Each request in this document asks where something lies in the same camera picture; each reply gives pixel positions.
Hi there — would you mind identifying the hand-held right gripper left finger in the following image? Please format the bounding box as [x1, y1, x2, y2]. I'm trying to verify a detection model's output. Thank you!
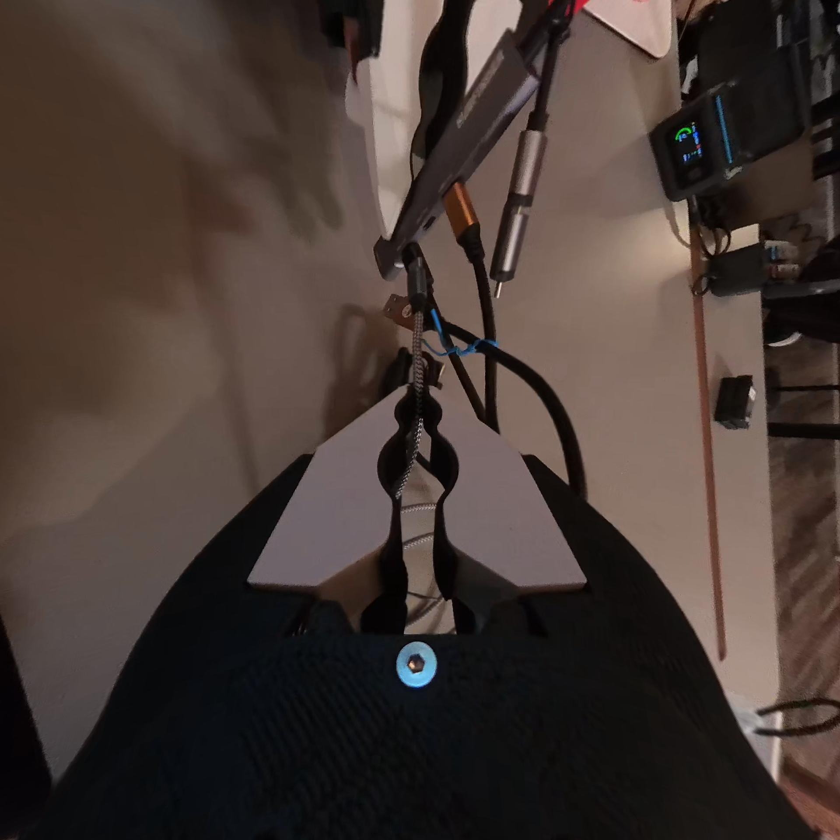
[246, 389, 421, 634]

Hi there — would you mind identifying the black cable orange plug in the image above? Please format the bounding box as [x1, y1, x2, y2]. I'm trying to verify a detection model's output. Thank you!
[427, 182, 588, 500]

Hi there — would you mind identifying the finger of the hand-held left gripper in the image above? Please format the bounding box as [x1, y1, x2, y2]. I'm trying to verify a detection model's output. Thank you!
[346, 0, 475, 238]

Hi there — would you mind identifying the grey usb hub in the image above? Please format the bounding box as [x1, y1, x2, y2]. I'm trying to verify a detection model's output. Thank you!
[373, 28, 547, 280]

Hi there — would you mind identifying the black multi-port charger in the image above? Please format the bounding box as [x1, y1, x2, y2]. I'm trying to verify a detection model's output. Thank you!
[705, 241, 805, 298]

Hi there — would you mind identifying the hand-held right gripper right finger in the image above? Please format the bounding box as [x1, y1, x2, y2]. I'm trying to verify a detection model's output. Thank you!
[425, 392, 589, 635]

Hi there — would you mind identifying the white flat tray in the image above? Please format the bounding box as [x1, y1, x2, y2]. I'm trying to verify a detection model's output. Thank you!
[587, 0, 678, 61]

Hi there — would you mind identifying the small black box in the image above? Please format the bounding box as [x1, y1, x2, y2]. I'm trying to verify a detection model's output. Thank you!
[714, 374, 757, 432]

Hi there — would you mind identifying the black power station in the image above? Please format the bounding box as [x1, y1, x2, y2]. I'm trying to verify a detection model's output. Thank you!
[650, 39, 818, 203]

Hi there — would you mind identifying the grey braided usb-c cable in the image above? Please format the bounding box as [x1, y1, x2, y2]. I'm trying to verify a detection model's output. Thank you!
[384, 241, 454, 621]

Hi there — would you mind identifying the silver adapter dongle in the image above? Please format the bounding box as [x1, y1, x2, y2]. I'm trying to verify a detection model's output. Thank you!
[491, 39, 572, 301]

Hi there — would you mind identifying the blue twist tie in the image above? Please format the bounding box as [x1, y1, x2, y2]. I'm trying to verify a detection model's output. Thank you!
[420, 315, 501, 358]

